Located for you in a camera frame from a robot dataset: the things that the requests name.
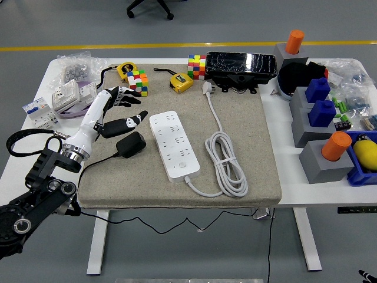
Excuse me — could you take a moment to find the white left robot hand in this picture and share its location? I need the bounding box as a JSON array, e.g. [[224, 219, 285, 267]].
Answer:
[[66, 85, 148, 152]]

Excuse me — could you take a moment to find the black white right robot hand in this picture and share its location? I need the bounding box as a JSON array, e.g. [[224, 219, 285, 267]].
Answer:
[[358, 268, 377, 283]]

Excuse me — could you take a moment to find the black plug adapter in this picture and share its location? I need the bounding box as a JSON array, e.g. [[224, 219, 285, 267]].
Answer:
[[115, 131, 147, 159]]

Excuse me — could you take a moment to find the white power strip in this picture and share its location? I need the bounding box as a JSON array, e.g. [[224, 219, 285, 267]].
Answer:
[[148, 110, 201, 183]]

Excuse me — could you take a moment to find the white blue circuit breaker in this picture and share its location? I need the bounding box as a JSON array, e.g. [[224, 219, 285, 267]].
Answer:
[[22, 97, 61, 133]]

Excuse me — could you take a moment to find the clear bag of metal nuts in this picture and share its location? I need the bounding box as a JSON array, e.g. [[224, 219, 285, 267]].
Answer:
[[47, 51, 108, 89]]

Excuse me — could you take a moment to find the colourful puzzle cube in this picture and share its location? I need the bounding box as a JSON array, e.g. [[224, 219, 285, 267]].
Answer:
[[126, 70, 150, 97], [187, 54, 207, 80]]

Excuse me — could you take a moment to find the yellow tape measure black face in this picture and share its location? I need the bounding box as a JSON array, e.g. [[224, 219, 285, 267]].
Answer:
[[98, 61, 138, 89]]

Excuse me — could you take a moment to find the black table control panel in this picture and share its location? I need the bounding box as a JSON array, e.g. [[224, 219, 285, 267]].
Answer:
[[338, 206, 377, 215]]

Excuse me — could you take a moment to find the white table leg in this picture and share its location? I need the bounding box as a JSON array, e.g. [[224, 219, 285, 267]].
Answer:
[[86, 210, 110, 275], [293, 208, 322, 272]]

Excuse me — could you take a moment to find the grey-brown mat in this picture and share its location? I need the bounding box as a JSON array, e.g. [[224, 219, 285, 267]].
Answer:
[[77, 63, 282, 209]]

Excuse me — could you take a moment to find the blue plastic bin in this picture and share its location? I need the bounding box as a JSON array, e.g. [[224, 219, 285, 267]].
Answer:
[[344, 130, 377, 187]]

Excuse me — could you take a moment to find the yellow tape measure grey face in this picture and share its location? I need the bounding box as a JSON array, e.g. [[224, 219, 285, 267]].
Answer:
[[153, 67, 194, 94]]

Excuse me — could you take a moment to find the grey holder block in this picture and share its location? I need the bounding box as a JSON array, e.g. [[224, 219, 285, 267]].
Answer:
[[289, 87, 333, 117], [290, 107, 345, 148], [273, 43, 309, 70], [298, 140, 355, 185]]

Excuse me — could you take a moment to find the yellow toy fruit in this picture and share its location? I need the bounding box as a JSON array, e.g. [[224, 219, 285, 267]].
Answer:
[[352, 134, 377, 172]]

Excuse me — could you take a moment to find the black office chair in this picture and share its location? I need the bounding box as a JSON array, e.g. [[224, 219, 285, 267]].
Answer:
[[125, 0, 174, 21]]

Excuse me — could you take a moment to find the orange cylinder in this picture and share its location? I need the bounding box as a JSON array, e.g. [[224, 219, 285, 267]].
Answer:
[[320, 131, 353, 162], [285, 29, 305, 55]]

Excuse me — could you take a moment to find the dark purple component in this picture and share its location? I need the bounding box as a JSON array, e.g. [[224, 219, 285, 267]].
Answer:
[[334, 119, 352, 132]]

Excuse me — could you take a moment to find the clear bag of tan parts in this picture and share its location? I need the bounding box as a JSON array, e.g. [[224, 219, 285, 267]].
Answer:
[[359, 114, 377, 131]]

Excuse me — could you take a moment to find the black device cracked screen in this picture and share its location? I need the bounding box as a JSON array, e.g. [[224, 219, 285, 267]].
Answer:
[[205, 51, 278, 95]]

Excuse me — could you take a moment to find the blue block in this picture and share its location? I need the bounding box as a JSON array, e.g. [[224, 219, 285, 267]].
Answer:
[[305, 77, 332, 104], [308, 100, 337, 128]]

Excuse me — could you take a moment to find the clear bag of blue parts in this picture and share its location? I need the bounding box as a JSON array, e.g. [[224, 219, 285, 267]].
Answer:
[[341, 82, 372, 117]]

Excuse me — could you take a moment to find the clear plastic bag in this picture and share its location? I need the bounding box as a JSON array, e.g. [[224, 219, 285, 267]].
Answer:
[[323, 58, 371, 88]]

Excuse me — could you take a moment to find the black cap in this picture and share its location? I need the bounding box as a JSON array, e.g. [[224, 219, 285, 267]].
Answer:
[[277, 61, 328, 103]]

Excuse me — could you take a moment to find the purple tape ring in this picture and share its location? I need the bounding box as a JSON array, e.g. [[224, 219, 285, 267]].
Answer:
[[55, 80, 100, 120]]

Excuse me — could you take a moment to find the white wall switch panel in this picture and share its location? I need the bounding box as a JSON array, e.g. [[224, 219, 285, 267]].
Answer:
[[77, 81, 98, 103]]

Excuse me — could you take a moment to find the white wall socket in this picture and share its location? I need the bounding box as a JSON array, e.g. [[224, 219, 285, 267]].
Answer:
[[52, 78, 81, 112]]

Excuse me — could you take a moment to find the black hanging cable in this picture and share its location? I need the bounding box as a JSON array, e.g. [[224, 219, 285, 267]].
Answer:
[[266, 208, 276, 283]]

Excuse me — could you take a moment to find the grey power strip cord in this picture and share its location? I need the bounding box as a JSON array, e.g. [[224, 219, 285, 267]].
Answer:
[[184, 81, 250, 198]]

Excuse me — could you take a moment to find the silver bracket under table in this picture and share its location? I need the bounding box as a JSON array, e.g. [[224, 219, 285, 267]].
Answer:
[[252, 208, 276, 221]]

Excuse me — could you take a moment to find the thin black plug cord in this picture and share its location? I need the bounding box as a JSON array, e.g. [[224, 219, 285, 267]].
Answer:
[[77, 152, 257, 235]]

